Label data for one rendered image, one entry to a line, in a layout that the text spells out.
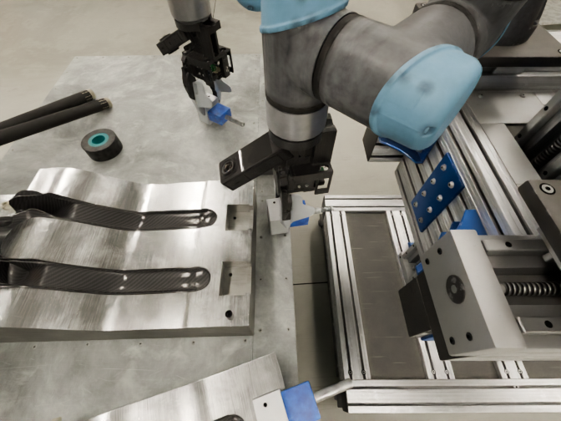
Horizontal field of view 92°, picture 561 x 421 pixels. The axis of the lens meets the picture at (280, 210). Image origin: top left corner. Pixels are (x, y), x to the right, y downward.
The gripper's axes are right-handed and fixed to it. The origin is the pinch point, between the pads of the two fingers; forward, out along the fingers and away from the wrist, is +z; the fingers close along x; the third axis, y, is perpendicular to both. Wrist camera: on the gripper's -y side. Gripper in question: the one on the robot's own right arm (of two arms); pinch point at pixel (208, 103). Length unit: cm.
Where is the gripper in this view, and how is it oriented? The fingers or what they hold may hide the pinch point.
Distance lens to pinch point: 76.5
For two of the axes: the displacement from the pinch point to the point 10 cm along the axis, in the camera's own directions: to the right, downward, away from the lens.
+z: 0.1, 5.4, 8.4
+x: 5.3, -7.2, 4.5
